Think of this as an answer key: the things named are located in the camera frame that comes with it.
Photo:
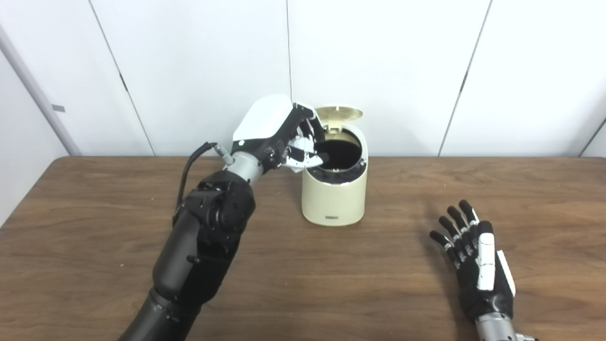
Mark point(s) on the grey wall corner post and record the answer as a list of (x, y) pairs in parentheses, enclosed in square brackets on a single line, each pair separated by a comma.
[(35, 90)]

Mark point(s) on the black bin liner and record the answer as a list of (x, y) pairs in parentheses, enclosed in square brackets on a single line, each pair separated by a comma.
[(343, 154)]

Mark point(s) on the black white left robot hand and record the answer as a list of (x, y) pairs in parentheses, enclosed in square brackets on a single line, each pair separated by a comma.
[(265, 121)]

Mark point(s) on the cream-colored lidded bin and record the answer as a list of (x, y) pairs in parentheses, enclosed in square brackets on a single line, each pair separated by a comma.
[(334, 199)]

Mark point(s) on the small grey wall tag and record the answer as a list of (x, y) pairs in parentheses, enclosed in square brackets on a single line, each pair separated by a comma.
[(58, 108)]

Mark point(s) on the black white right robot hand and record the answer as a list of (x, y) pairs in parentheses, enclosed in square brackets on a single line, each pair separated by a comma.
[(483, 284)]

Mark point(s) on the white paper ball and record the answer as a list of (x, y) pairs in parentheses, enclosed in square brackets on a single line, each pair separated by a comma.
[(303, 156)]

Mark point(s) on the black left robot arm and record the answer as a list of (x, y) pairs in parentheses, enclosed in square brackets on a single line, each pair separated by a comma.
[(199, 246)]

